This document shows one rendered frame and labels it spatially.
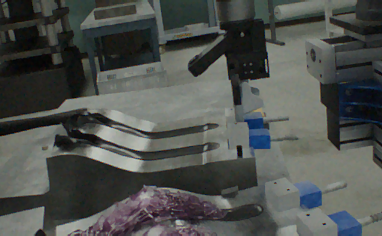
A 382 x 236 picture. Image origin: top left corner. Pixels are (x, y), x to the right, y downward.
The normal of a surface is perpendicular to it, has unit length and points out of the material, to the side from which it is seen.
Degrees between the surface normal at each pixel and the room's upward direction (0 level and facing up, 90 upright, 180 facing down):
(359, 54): 90
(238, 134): 85
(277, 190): 0
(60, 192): 90
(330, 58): 90
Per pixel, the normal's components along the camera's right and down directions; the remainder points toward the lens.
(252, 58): -0.04, 0.33
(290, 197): 0.25, 0.28
